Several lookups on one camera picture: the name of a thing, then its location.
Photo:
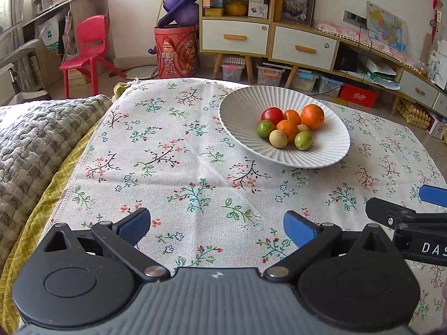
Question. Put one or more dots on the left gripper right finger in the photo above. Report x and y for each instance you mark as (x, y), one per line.
(314, 243)

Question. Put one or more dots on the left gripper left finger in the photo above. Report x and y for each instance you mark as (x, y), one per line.
(118, 241)

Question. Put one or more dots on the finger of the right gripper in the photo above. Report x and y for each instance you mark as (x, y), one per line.
(433, 195)
(391, 215)

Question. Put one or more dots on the green jujube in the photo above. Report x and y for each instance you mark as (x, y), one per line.
(304, 140)
(265, 128)

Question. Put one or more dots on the brown longan fruit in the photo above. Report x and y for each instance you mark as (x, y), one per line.
(303, 127)
(278, 139)

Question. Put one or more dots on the small mandarin orange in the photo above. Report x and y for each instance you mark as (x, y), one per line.
(289, 128)

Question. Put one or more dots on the large orange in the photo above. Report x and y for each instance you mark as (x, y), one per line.
(312, 116)

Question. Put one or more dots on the yellow patterned cloth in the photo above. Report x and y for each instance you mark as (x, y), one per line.
(38, 223)

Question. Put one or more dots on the small orange tomato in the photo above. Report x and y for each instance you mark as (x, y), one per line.
(292, 116)

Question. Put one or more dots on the red box under sideboard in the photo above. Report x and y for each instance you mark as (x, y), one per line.
(358, 95)

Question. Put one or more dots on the red tomato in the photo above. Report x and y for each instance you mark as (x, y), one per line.
(273, 114)

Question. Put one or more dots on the white ribbed plate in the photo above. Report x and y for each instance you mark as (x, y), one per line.
(240, 113)

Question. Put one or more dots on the long low wooden sideboard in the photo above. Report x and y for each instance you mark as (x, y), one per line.
(413, 84)

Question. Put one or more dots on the black box in sideboard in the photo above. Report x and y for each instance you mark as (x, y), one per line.
(346, 59)

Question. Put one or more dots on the clear storage bin orange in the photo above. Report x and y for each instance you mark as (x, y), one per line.
(269, 76)

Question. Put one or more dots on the colourful map poster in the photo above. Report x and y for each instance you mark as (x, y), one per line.
(387, 28)

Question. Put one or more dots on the clear storage bin pink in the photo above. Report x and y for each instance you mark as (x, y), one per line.
(232, 68)

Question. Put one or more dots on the grey office chair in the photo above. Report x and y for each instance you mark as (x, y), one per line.
(12, 91)

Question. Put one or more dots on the red decorated bucket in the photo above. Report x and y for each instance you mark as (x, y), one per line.
(176, 51)

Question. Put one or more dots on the red plastic chair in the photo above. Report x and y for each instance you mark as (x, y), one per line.
(92, 36)

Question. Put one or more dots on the wooden shelf cabinet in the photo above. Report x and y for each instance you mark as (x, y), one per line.
(279, 30)

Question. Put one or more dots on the purple plush toy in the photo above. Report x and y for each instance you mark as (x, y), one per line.
(184, 13)

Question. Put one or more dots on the white box on shelf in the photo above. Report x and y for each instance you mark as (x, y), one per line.
(258, 8)

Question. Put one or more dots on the yellow pot on shelf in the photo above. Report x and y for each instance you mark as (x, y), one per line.
(237, 8)

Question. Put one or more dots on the wooden desk shelf unit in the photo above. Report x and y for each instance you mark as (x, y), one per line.
(47, 24)

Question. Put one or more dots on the wall power socket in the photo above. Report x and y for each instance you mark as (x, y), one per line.
(354, 19)

